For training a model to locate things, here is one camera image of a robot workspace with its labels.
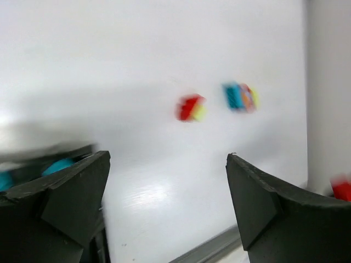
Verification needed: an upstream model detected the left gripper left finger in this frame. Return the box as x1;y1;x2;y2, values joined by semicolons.
1;151;110;262

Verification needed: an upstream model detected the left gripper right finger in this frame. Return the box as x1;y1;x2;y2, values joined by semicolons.
226;154;350;263

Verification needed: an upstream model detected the small blue lego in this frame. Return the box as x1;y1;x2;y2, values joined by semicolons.
42;158;74;176

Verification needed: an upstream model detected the black compartment tray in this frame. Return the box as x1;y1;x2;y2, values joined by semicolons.
0;142;110;263

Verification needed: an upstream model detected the blue bunny lego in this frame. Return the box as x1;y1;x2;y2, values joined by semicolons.
0;171;14;191

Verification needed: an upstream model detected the small lime lego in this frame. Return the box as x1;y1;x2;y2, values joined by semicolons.
191;104;206;121

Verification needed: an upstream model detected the blue long lego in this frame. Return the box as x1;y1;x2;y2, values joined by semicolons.
222;82;244;110

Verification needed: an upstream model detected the red arch lego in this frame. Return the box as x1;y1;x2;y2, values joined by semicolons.
176;94;205;122

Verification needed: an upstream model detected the aluminium front rail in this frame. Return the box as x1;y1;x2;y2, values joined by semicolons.
170;226;241;263

